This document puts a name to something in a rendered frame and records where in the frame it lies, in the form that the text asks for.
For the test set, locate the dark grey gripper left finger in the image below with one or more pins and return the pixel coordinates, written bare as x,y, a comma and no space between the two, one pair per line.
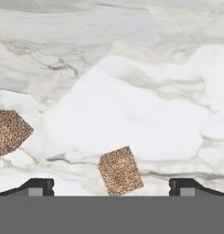
37,186

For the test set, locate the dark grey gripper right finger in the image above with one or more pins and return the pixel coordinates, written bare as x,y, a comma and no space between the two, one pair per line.
186,186

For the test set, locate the brown sugar cube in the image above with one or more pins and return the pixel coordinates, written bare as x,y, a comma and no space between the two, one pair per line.
9,132
120,171

